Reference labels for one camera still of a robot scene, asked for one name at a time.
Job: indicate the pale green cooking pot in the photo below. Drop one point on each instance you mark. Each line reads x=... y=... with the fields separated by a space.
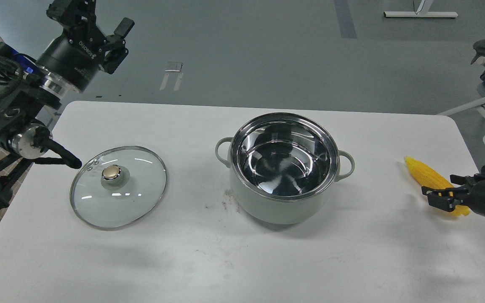
x=282 y=166

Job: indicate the glass pot lid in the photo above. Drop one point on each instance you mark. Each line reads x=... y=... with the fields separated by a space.
x=118 y=187

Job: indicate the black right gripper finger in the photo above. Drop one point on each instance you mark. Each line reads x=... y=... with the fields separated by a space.
x=462 y=187
x=447 y=203

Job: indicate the yellow corn cob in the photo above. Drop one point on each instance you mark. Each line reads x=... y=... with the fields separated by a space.
x=425 y=175

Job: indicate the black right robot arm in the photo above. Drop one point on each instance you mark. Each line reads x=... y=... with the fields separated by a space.
x=470 y=193

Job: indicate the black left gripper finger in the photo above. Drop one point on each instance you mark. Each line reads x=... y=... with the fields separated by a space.
x=113 y=50
x=77 y=17

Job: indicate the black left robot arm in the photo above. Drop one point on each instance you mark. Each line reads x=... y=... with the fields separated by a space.
x=27 y=85

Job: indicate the white stand base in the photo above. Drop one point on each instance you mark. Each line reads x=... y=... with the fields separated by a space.
x=423 y=11

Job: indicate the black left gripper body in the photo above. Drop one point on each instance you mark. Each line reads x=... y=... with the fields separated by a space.
x=76 y=59

